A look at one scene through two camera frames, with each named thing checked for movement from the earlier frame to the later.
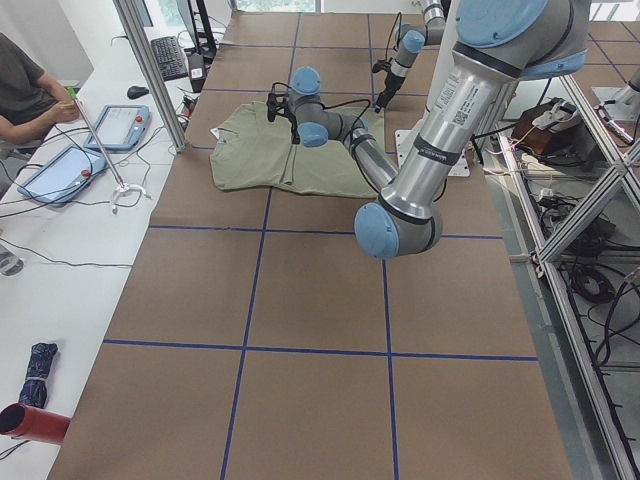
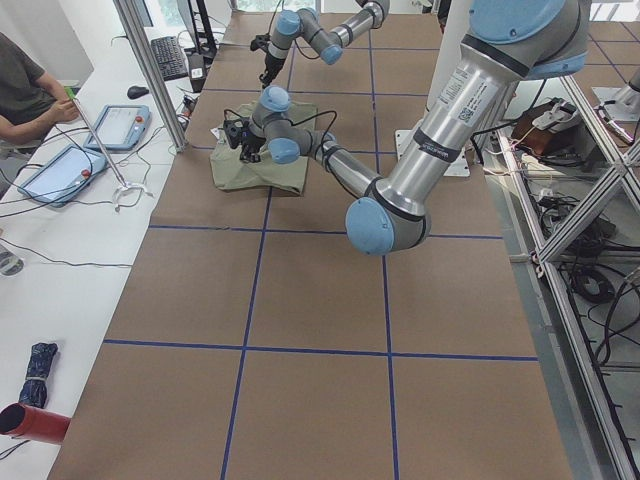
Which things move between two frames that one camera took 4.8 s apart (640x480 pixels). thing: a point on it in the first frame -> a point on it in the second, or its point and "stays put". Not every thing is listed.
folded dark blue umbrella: [34, 389] stays put
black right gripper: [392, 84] -> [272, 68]
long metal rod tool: [123, 188] stays put
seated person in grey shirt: [31, 101] stays put
